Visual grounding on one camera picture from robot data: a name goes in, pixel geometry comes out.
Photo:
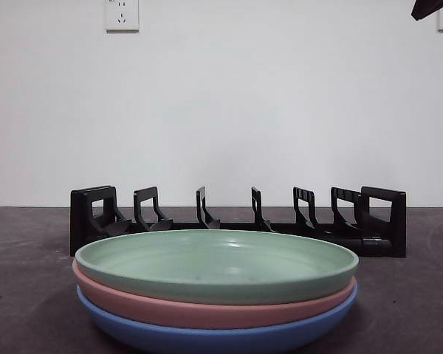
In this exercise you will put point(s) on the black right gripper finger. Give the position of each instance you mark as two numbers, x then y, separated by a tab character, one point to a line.
424	8

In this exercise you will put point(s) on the green plate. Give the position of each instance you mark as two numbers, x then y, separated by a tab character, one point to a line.
206	258

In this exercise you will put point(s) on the pink plate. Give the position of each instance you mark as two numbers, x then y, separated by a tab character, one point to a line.
206	315

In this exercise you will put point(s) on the blue plate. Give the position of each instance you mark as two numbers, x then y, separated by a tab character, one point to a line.
206	341

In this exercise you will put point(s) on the black plastic dish rack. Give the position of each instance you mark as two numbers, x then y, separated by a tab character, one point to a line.
398	221

